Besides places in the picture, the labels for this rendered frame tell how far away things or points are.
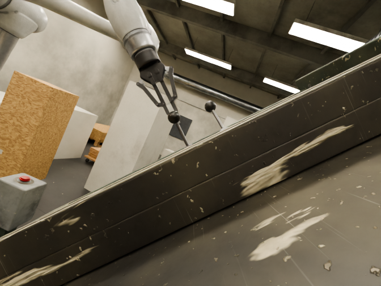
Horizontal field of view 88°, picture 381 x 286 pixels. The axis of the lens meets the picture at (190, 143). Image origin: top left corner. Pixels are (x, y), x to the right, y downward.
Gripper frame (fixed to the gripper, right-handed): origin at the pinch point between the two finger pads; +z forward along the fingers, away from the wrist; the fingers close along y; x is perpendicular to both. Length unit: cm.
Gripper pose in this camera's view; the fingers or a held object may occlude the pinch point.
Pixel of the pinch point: (173, 113)
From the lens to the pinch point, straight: 63.4
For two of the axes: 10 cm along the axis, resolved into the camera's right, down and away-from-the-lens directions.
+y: -9.0, 4.4, 0.2
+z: 4.4, 9.0, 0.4
